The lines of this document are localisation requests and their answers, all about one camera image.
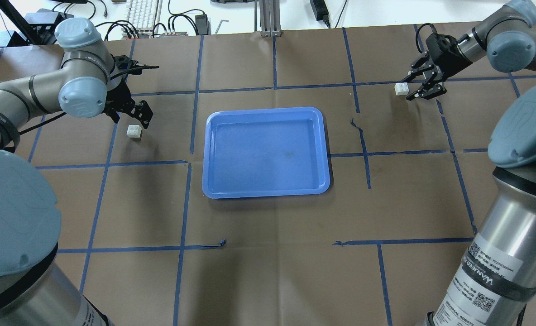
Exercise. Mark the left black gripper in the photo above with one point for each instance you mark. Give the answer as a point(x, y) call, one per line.
point(117, 96)

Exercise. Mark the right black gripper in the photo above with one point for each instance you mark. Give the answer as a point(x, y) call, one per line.
point(447, 58)

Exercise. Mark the white block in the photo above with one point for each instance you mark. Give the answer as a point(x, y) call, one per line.
point(134, 131)
point(401, 88)

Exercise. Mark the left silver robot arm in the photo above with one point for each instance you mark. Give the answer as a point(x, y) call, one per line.
point(90, 81)

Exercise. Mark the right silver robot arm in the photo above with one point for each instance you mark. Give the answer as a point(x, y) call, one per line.
point(497, 274)

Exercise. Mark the blue plastic tray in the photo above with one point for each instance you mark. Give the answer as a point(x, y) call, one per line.
point(265, 153)

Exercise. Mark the white keyboard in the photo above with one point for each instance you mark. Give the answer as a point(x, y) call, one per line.
point(142, 16)

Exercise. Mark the black box device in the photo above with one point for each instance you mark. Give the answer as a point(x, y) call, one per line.
point(44, 23)

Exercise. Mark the black power adapter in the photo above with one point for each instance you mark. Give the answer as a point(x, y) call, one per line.
point(320, 11)

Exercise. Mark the aluminium profile post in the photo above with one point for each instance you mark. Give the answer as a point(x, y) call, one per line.
point(270, 24)

